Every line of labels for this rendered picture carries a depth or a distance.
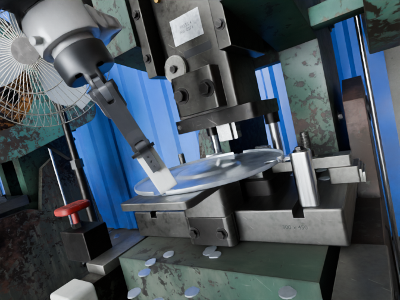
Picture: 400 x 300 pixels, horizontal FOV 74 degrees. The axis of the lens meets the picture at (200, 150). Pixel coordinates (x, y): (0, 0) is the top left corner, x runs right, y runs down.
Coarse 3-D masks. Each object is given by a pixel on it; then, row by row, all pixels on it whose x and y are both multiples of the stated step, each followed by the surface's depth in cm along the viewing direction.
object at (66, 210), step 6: (72, 204) 62; (78, 204) 61; (84, 204) 62; (60, 210) 59; (66, 210) 59; (72, 210) 59; (78, 210) 60; (60, 216) 60; (72, 216) 62; (78, 216) 62; (78, 222) 62
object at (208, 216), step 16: (192, 192) 38; (208, 192) 38; (224, 192) 46; (240, 192) 51; (128, 208) 41; (144, 208) 39; (160, 208) 37; (176, 208) 35; (192, 208) 49; (208, 208) 47; (224, 208) 46; (192, 224) 50; (208, 224) 48; (224, 224) 46; (192, 240) 51; (208, 240) 49; (224, 240) 47
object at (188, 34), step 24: (168, 0) 54; (192, 0) 51; (168, 24) 55; (192, 24) 52; (168, 48) 56; (192, 48) 53; (216, 48) 50; (168, 72) 56; (192, 72) 51; (216, 72) 50; (240, 72) 53; (192, 96) 52; (216, 96) 49; (240, 96) 51
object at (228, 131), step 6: (216, 126) 62; (222, 126) 60; (228, 126) 59; (234, 126) 59; (222, 132) 60; (228, 132) 59; (234, 132) 60; (240, 132) 61; (222, 138) 61; (228, 138) 60; (234, 138) 60
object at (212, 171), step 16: (208, 160) 65; (224, 160) 55; (240, 160) 54; (256, 160) 50; (272, 160) 46; (176, 176) 53; (192, 176) 47; (208, 176) 45; (224, 176) 42; (240, 176) 38; (144, 192) 43; (176, 192) 39
